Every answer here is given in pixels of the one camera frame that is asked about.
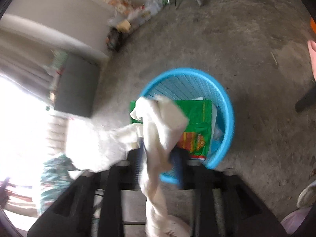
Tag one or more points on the teal floral quilt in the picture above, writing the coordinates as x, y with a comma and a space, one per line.
53, 175

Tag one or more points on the green plastic crate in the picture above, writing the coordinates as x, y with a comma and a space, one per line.
57, 63

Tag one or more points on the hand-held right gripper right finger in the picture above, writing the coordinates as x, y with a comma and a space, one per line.
176, 167

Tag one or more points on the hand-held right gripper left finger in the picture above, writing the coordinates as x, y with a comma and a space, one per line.
139, 158

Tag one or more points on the green red-label snack packet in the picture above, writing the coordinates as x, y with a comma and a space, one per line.
197, 118

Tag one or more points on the blue plastic basket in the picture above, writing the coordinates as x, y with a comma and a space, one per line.
172, 84

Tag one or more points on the beige curtain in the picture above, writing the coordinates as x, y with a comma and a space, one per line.
24, 71

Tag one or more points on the person's leg in cream pants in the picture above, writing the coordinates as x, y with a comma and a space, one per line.
296, 222

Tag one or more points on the white cloth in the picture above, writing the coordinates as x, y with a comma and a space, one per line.
158, 118

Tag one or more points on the grey cabinet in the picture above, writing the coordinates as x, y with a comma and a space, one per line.
76, 86

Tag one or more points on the pile of clear plastic bags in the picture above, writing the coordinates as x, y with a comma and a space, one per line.
145, 12

